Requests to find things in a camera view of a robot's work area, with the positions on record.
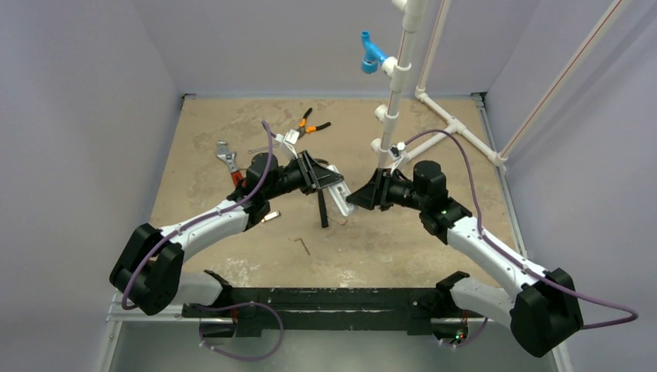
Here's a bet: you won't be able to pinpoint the claw hammer black handle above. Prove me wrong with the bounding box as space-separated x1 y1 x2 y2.
316 189 329 229

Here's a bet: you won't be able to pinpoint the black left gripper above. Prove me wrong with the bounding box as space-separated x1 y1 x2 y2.
263 151 342 202

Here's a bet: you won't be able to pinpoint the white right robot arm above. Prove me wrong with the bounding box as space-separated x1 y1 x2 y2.
346 160 583 357

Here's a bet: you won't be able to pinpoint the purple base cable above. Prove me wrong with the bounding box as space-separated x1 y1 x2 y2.
198 301 286 362

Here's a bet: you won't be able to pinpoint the orange black pliers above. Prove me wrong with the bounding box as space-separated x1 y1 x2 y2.
295 108 332 137

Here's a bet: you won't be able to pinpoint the white air conditioner remote control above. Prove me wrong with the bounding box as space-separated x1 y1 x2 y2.
326 179 358 217

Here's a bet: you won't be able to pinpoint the dark hex key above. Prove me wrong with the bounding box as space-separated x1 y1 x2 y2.
293 237 311 256

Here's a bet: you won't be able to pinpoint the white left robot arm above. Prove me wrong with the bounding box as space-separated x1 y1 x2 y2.
109 150 344 317

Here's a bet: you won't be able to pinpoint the blue pipe fitting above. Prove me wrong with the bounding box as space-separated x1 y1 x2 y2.
360 31 389 74

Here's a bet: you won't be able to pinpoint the red handled tool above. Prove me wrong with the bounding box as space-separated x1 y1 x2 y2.
230 170 243 187

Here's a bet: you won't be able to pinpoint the bronze hex key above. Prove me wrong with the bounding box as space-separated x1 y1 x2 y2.
328 215 349 226

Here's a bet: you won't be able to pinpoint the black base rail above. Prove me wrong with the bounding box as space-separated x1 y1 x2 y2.
182 271 482 337

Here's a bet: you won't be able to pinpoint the silver white battery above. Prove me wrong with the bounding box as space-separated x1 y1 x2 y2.
261 211 281 223

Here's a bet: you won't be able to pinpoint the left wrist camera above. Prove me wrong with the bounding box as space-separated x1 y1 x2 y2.
275 129 300 160

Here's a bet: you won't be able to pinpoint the white pvc pipe frame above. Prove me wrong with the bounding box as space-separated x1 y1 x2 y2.
370 0 632 173

